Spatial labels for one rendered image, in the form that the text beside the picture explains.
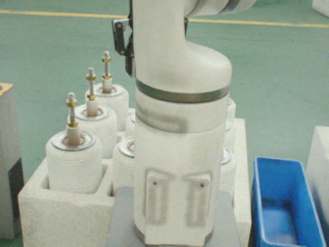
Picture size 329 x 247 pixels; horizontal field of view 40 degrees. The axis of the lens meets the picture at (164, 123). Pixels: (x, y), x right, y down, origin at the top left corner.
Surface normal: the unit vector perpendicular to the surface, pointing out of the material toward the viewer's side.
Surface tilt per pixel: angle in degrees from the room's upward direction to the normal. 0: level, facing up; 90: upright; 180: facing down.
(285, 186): 88
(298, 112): 0
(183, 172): 90
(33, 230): 90
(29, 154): 0
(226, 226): 0
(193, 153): 90
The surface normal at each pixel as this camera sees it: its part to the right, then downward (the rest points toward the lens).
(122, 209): 0.04, -0.90
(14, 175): 0.99, 0.10
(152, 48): -0.80, 0.24
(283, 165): -0.13, 0.40
